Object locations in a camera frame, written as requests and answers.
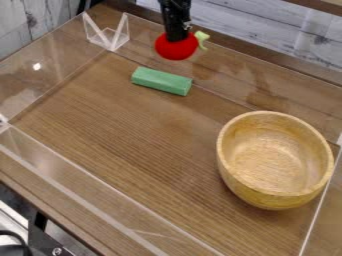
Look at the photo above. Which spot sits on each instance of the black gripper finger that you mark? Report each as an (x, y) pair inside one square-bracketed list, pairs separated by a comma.
[(175, 13)]

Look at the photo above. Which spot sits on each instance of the red plush strawberry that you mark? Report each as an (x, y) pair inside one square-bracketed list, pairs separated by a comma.
[(182, 49)]

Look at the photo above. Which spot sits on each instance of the green rectangular block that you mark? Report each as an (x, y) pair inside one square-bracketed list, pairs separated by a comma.
[(162, 81)]

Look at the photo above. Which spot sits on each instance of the clear acrylic table barrier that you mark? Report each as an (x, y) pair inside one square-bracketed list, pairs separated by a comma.
[(115, 158)]

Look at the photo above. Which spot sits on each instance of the light wooden bowl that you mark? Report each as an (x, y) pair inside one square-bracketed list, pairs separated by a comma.
[(274, 159)]

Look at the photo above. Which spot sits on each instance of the black table leg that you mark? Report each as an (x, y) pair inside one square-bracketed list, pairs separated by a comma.
[(40, 221)]

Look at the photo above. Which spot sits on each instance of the clear acrylic corner bracket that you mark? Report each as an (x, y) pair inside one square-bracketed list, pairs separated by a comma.
[(107, 38)]

